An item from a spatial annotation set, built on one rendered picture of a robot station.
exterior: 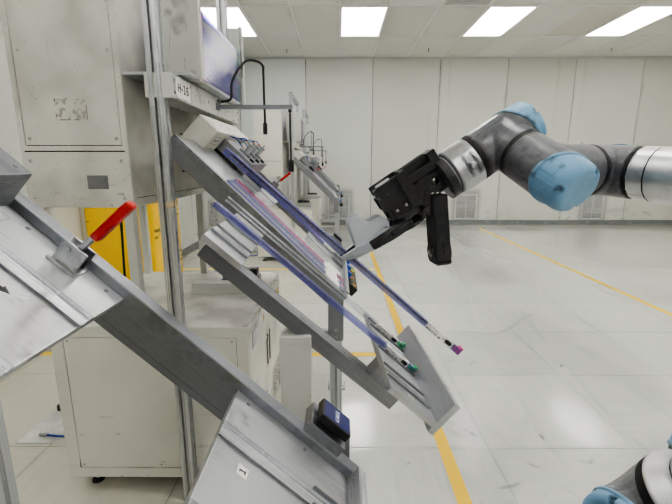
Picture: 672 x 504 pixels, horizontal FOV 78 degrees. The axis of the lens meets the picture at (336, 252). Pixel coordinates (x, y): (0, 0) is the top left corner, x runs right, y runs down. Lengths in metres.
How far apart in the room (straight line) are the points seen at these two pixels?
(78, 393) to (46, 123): 0.87
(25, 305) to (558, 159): 0.62
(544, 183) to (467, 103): 7.70
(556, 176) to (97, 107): 1.22
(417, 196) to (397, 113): 7.39
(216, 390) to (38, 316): 0.22
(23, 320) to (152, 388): 1.13
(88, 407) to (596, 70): 8.91
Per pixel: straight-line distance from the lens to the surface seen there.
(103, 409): 1.69
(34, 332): 0.47
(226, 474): 0.47
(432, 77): 8.21
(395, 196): 0.64
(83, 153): 1.46
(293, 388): 0.84
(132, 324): 0.58
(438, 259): 0.67
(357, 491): 0.59
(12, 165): 0.56
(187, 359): 0.57
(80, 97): 1.47
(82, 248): 0.55
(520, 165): 0.64
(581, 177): 0.62
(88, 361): 1.63
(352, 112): 7.95
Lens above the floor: 1.13
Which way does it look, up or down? 12 degrees down
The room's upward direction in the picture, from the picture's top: straight up
